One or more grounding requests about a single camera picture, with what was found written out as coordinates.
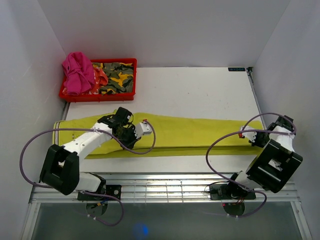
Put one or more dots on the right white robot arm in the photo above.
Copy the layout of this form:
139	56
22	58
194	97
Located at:
274	166

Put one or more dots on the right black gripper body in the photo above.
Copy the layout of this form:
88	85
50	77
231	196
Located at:
261	139

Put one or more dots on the pink garment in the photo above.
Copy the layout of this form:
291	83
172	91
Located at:
79	73

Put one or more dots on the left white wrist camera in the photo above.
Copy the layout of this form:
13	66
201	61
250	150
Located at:
142	129

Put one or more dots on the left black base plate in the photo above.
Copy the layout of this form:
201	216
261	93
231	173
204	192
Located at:
112	190

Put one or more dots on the camouflage garment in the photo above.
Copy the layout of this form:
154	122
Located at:
120	77

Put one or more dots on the red plastic bin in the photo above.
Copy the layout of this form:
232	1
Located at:
86	97

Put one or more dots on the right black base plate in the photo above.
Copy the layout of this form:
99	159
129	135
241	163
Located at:
223	190

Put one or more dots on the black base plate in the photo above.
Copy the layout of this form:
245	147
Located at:
112	190
223	190

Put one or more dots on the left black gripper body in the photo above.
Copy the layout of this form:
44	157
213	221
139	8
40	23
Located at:
127	136

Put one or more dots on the orange patterned garment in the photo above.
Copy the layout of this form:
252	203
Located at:
100	80

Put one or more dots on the yellow-green trousers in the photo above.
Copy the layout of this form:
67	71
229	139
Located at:
175	136

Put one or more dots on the aluminium rail frame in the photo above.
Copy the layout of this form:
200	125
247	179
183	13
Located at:
165	197

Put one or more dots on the blue table label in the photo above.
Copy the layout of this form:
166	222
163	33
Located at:
236	69

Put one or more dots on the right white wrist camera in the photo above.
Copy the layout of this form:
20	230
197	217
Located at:
248	133

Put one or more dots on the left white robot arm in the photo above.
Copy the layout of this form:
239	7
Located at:
61	167

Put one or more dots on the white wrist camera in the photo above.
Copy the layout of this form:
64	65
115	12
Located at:
142	129
248	133

